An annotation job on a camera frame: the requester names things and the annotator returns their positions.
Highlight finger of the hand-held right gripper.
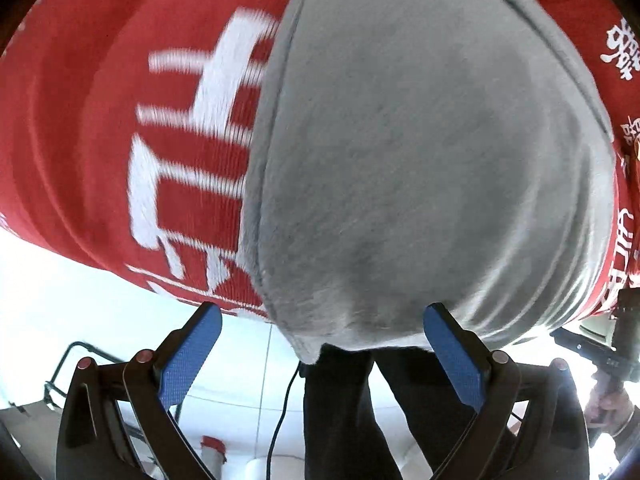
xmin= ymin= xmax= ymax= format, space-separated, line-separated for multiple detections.
xmin=550 ymin=327 xmax=613 ymax=363

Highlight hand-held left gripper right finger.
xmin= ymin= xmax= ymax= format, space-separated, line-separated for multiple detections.
xmin=422 ymin=302 xmax=591 ymax=480

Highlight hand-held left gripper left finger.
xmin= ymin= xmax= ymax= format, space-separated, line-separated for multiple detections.
xmin=55 ymin=301 xmax=223 ymax=480

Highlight grey sweatshirt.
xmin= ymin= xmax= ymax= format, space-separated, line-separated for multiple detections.
xmin=239 ymin=0 xmax=617 ymax=365

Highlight person's right hand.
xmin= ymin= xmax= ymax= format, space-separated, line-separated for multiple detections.
xmin=584 ymin=379 xmax=637 ymax=442

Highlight red and white floor object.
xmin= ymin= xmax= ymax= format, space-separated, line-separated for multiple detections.
xmin=200 ymin=436 xmax=227 ymax=468

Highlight person's black trousers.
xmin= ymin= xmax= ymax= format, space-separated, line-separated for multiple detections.
xmin=301 ymin=344 xmax=503 ymax=480

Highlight red printed blanket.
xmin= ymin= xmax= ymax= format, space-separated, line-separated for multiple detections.
xmin=0 ymin=0 xmax=640 ymax=333

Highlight black cable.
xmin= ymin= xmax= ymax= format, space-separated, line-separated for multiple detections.
xmin=266 ymin=362 xmax=307 ymax=480

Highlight black metal frame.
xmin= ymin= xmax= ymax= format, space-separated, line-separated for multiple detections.
xmin=44 ymin=341 xmax=183 ymax=441

